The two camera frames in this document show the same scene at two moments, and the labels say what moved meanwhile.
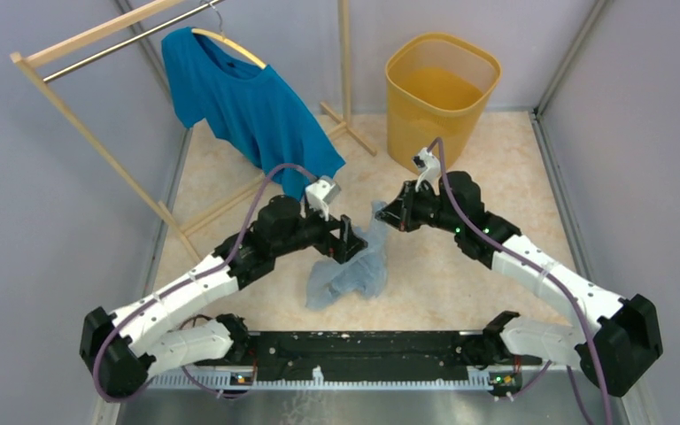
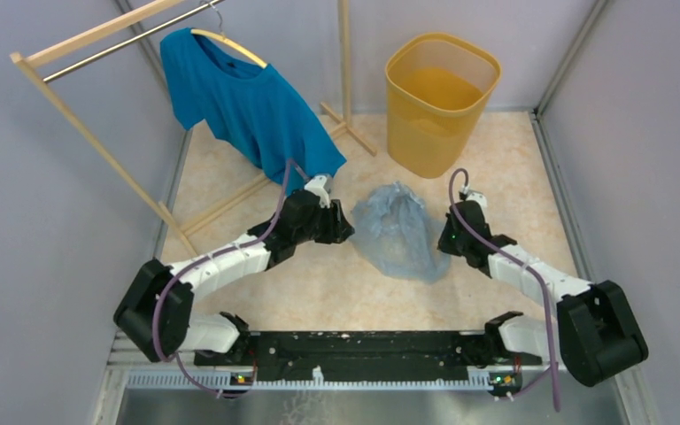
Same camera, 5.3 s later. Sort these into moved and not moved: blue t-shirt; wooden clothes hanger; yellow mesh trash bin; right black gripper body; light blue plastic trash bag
Moved: light blue plastic trash bag; right black gripper body
Not moved: wooden clothes hanger; yellow mesh trash bin; blue t-shirt
